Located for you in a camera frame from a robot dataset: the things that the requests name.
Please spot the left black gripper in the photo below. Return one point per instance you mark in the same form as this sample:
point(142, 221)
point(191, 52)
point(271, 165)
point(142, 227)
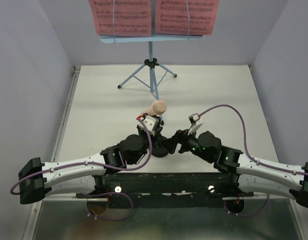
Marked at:
point(153, 137)

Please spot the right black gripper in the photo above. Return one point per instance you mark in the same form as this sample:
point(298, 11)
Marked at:
point(181, 136)

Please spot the black microphone stand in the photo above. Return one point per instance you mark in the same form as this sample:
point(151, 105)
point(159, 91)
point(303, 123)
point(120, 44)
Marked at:
point(161, 152)

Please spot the pink microphone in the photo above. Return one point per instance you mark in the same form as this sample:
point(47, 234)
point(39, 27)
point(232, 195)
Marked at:
point(158, 107)

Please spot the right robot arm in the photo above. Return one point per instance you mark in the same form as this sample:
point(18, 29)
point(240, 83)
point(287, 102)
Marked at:
point(253, 174)

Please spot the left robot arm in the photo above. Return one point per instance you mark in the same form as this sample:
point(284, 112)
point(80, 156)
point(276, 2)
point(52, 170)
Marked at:
point(37, 179)

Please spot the blue music stand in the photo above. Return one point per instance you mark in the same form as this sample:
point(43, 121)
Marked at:
point(151, 62)

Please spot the right pink sheet music page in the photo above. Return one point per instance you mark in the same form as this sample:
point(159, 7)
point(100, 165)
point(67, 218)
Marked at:
point(185, 17)

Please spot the pink sheet music page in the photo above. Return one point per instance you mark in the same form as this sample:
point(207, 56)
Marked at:
point(122, 18)
point(185, 17)

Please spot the left pink sheet music page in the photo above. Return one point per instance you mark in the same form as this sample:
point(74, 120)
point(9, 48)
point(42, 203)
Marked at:
point(122, 18)

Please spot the metal front plate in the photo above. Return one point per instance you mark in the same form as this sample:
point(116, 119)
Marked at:
point(68, 219)

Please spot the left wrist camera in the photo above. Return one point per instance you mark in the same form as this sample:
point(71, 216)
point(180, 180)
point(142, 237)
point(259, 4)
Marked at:
point(151, 123)

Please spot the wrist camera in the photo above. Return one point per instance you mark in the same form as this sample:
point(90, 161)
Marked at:
point(196, 122)
point(151, 123)

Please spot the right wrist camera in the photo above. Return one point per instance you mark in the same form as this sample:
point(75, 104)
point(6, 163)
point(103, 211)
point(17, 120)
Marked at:
point(196, 122)

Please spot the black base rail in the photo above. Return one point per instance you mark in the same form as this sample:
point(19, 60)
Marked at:
point(155, 190)

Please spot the left aluminium edge rail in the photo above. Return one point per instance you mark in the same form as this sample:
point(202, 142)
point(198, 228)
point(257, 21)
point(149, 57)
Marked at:
point(65, 115)

